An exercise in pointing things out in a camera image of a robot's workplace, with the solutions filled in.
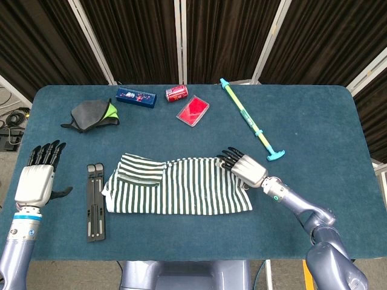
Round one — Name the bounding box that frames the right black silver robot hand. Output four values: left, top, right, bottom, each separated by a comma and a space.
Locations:
216, 147, 269, 189

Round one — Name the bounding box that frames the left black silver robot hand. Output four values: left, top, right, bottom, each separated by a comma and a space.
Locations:
14, 139, 74, 209

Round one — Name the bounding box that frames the black white striped shirt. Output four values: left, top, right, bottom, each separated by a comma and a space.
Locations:
102, 153, 253, 216

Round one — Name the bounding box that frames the black floor device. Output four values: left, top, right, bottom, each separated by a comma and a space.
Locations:
0, 128, 25, 152

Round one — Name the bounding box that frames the teal yellow long stick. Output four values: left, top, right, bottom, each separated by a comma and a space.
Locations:
220, 77, 287, 162

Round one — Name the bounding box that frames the black folding laptop stand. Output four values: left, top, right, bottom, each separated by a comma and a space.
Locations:
86, 163, 106, 242

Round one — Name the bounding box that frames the red flat ink pad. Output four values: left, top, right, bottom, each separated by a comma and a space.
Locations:
176, 94, 210, 128

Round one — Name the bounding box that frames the grey green folded cloth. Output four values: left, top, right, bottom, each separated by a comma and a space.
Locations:
60, 98, 121, 134

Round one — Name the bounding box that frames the red soda can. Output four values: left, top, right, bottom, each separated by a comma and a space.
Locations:
164, 85, 189, 103

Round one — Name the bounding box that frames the white table leg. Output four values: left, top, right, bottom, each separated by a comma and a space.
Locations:
265, 259, 274, 290

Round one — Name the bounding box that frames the grey-blue robot torso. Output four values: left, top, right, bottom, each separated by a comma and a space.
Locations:
120, 260, 252, 290

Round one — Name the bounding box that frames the dark pleated curtain panel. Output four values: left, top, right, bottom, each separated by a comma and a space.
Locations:
259, 0, 387, 88
353, 75, 387, 164
80, 0, 182, 85
186, 0, 284, 85
0, 0, 109, 102

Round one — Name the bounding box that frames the long blue printed box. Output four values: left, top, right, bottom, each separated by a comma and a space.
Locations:
115, 86, 157, 109

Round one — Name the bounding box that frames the black floor cable bundle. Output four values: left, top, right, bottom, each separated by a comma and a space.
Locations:
5, 110, 29, 127

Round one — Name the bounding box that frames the white partition frame post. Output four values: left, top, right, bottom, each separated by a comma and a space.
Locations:
68, 0, 117, 85
251, 0, 291, 85
346, 56, 387, 97
174, 0, 188, 85
0, 74, 33, 108

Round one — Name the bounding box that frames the teal floor cable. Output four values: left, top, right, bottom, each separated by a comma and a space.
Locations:
253, 260, 268, 290

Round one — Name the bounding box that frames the white partition base frame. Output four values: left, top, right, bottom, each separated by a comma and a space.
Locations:
372, 161, 387, 209

